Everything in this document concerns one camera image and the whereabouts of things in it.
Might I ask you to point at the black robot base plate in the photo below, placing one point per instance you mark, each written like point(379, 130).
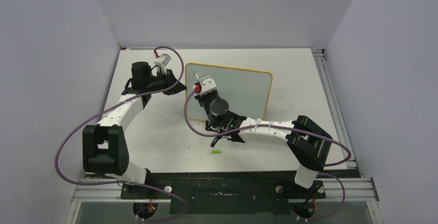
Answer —
point(232, 192)

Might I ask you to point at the front aluminium frame rail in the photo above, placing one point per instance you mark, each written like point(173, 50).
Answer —
point(97, 200)

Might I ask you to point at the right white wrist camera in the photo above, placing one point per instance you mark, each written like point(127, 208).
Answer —
point(205, 85)

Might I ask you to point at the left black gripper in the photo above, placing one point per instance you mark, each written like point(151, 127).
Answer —
point(169, 78)

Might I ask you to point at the yellow framed whiteboard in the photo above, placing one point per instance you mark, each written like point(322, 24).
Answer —
point(247, 91)

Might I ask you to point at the right aluminium rail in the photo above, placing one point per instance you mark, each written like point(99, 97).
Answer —
point(341, 129)

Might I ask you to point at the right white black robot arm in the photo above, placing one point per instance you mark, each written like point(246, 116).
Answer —
point(307, 141)

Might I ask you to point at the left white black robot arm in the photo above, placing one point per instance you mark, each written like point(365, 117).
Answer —
point(105, 150)

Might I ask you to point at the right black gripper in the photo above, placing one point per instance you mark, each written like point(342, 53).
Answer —
point(201, 98)

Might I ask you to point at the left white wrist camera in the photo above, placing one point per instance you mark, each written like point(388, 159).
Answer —
point(161, 62)

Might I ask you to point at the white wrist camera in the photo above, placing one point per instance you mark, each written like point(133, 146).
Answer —
point(161, 62)
point(205, 85)

